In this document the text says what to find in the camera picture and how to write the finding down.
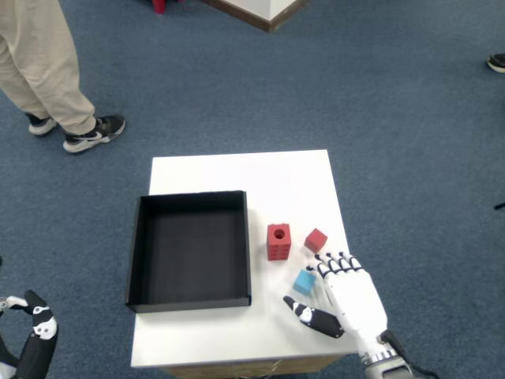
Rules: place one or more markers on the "beige trousers of person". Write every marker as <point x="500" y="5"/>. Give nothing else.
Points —
<point x="39" y="59"/>

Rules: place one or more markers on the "black white sneaker with swoosh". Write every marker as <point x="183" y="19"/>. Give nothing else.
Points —
<point x="94" y="134"/>

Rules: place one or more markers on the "plain red foam cube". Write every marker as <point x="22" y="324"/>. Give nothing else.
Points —
<point x="315" y="239"/>

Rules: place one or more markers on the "thin black object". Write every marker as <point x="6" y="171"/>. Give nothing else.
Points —
<point x="501" y="205"/>

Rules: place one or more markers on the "white square table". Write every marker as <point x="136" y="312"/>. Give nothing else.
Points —
<point x="236" y="173"/>

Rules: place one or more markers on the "white panel with brown edge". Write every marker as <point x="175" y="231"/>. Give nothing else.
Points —
<point x="272" y="11"/>

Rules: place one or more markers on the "blue foam cube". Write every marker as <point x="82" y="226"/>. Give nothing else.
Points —
<point x="304" y="281"/>

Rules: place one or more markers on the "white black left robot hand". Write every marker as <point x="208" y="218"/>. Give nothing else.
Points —
<point x="39" y="335"/>

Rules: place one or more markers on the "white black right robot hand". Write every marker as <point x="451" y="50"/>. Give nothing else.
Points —
<point x="355" y="304"/>

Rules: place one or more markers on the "small red object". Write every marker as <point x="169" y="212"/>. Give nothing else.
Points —
<point x="159" y="4"/>

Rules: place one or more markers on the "red block with round hole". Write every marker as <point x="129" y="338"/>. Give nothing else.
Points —
<point x="278" y="245"/>

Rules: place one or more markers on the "black open box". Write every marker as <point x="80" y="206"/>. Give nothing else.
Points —
<point x="193" y="256"/>

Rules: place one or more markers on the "black shoe with white sole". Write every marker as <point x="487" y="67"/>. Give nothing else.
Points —
<point x="498" y="62"/>

